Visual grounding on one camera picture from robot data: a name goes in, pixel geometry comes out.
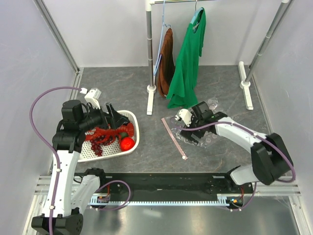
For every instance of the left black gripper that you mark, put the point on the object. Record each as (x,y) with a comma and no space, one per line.
(116,119)

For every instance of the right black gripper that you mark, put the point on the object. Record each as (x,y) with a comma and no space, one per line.
(188,133)

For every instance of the clear zip top bag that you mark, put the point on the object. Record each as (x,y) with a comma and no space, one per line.
(173,128)

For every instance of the red toy lobster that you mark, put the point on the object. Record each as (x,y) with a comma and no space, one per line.
(109,135)

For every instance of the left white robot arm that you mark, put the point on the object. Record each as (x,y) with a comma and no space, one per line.
(63,210)

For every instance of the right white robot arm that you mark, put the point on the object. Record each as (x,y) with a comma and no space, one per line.
(270,159)

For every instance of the green toy avocado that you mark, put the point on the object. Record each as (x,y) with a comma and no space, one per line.
(124,134)

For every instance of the red toy tomato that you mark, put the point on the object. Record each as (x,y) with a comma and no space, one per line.
(126,144)

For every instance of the white perforated plastic basket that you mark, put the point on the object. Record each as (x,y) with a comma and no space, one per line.
(112,150)

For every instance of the dark red toy grapes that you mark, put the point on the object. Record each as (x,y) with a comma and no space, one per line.
(97,147)

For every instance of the metal clothes rack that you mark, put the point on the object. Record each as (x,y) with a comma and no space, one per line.
(244,76)

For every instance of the green t-shirt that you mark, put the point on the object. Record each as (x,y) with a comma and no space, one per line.
(181,92)

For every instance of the brown hanging cloth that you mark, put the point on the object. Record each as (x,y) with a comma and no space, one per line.
(166,66)

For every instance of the light blue clothes hanger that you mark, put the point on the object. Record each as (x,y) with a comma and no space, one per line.
(196,12)

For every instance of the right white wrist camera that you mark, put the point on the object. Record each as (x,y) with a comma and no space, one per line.
(184,115)

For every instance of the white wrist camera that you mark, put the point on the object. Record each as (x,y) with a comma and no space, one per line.
(184,115)
(92,96)

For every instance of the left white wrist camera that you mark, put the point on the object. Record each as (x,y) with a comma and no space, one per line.
(92,96)

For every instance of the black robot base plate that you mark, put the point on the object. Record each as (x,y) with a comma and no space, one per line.
(167,187)

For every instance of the slotted cable duct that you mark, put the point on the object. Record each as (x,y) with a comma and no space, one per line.
(222,201)

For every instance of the blue wire hanger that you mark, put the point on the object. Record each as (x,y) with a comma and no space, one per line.
(160,44)

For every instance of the aluminium frame post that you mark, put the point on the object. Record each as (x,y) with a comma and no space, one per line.
(56,33)

